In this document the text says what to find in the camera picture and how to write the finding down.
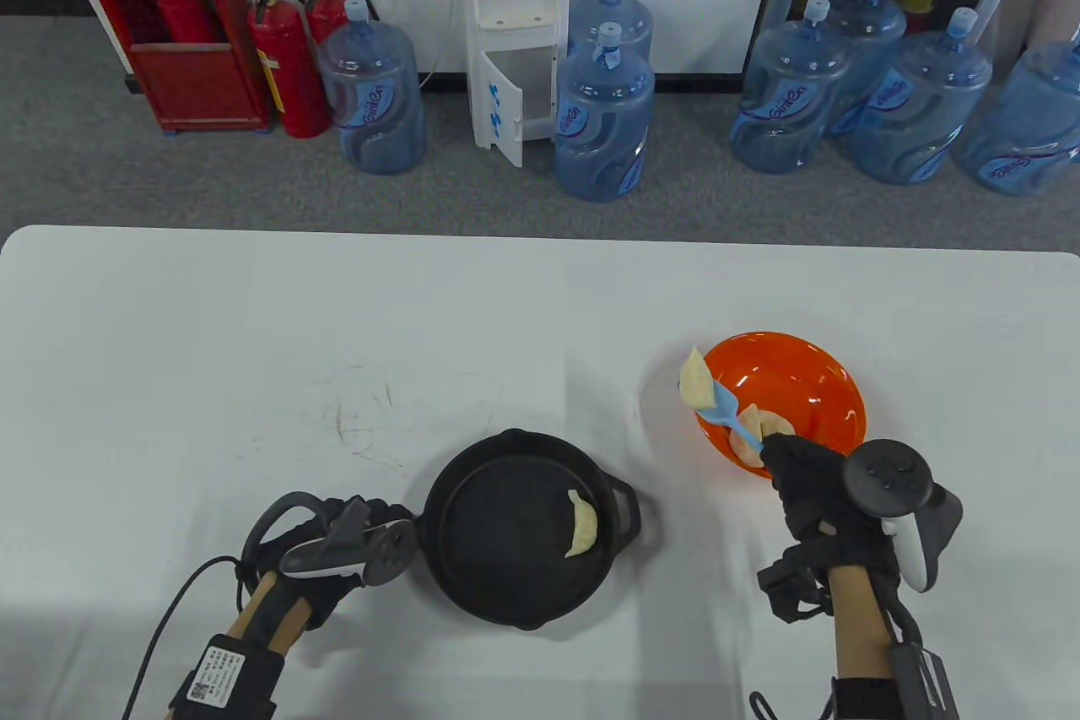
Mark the black wrist module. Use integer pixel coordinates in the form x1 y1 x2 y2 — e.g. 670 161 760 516
166 634 284 720
831 644 963 720

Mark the person's right forearm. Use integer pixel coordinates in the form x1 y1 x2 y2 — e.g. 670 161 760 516
825 564 897 720

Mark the black right wrist module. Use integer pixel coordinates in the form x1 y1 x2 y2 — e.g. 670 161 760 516
831 644 963 720

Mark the blue dessert shovel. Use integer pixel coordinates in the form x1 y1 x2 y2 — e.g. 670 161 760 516
696 381 766 455

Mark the red fire extinguisher cabinet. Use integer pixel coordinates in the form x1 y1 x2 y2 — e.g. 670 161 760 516
69 0 275 133

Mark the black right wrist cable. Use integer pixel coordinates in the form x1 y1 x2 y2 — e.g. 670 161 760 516
749 690 836 720

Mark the large red fire extinguisher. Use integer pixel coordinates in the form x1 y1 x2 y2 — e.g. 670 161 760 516
247 0 330 139

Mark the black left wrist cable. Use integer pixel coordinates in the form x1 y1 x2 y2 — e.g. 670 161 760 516
122 551 246 720

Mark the orange plastic bowl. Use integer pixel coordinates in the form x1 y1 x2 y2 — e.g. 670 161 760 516
694 332 867 485

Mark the person's left forearm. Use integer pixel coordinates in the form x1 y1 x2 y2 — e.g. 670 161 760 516
221 572 309 658

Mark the small red fire extinguisher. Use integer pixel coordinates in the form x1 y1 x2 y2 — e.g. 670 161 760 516
302 0 368 46

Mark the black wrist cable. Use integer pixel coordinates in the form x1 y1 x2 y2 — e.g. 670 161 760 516
749 690 836 720
122 551 246 720

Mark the black left wrist module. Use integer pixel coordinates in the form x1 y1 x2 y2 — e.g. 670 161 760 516
166 634 284 720

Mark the blue water jug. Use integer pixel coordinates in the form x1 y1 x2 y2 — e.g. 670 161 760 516
958 28 1080 198
823 0 908 138
850 7 994 186
731 0 853 175
553 22 656 203
568 0 655 62
316 0 427 176

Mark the red extinguisher inside cabinet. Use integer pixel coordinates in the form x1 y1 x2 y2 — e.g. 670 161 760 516
156 0 212 44

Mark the grey left hand controller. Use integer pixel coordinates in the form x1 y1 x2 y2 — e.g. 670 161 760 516
245 494 419 591

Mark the person's left hand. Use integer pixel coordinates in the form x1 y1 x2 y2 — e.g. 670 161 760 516
239 490 419 633

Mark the person's right hand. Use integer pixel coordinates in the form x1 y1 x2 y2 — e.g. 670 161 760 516
757 433 902 625

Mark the black frying pan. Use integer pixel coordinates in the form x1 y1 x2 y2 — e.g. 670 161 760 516
422 429 642 631

